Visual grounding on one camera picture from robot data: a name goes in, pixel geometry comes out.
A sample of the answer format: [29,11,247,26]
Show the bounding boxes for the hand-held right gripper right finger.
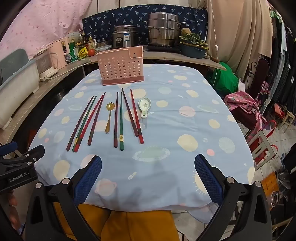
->
[194,153,273,241]

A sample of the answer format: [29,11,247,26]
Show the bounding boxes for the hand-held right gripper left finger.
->
[25,155,102,241]

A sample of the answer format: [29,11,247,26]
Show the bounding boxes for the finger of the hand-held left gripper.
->
[0,142,18,160]
[13,145,46,165]

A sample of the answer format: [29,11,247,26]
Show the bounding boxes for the green chopstick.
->
[72,96,97,153]
[119,92,124,151]

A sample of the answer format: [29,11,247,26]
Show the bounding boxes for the red chopstick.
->
[75,94,104,152]
[130,89,144,144]

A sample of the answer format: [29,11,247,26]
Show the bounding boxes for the pink perforated utensil basket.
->
[96,46,145,86]

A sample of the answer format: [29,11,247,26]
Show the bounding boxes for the person's left hand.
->
[6,191,20,231]

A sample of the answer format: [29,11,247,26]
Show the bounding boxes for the white dish drainer box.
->
[0,49,40,130]

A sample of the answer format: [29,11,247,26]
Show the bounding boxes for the light blue printed tablecloth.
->
[28,64,256,224]

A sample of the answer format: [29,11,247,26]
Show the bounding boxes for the orange cardboard box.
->
[261,171,280,197]

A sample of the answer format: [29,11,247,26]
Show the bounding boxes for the mustard yellow trousers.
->
[52,203,181,241]

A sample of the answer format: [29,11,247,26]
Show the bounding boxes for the gold flower spoon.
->
[105,103,116,134]

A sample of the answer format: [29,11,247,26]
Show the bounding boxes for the pink floral cloth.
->
[223,91,263,144]

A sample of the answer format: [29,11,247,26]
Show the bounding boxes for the white glass jug appliance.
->
[32,47,58,78]

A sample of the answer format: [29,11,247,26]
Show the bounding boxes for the white ceramic spoon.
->
[138,97,152,118]

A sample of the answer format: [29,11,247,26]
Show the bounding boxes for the small wooden stool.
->
[279,111,294,132]

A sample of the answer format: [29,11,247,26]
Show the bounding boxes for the green plastic bag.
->
[207,61,240,93]

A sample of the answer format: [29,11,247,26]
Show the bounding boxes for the pink electric kettle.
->
[52,37,71,69]

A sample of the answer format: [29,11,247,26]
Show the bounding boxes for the green tin can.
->
[69,40,79,62]

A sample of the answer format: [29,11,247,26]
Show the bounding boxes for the dark wooden chair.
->
[245,58,271,98]

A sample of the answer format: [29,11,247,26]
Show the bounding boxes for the white printed carton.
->
[67,32,82,43]

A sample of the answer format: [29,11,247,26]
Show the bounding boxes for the blue plastic basin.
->
[179,45,208,59]

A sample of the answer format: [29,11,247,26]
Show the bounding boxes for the wooden counter board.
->
[0,50,228,149]

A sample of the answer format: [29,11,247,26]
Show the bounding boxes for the pink dotted curtain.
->
[0,0,94,62]

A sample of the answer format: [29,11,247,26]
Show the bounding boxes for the yellow plastic colander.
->
[180,39,209,50]

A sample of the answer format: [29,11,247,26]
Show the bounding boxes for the black induction cooker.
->
[147,44,183,53]

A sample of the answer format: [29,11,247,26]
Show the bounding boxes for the green leafy vegetables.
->
[179,32,205,44]

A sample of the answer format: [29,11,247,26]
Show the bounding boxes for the steel rice cooker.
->
[112,25,138,49]

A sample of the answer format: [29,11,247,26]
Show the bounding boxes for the beige curtain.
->
[188,0,273,79]

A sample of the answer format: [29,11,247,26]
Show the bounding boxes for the navy printed cloth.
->
[82,4,208,50]

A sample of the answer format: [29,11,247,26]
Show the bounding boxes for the steel steamer pot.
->
[146,12,186,47]

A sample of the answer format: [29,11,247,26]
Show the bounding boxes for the white power cord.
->
[39,59,92,82]

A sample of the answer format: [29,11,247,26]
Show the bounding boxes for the white cord switch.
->
[210,0,220,61]

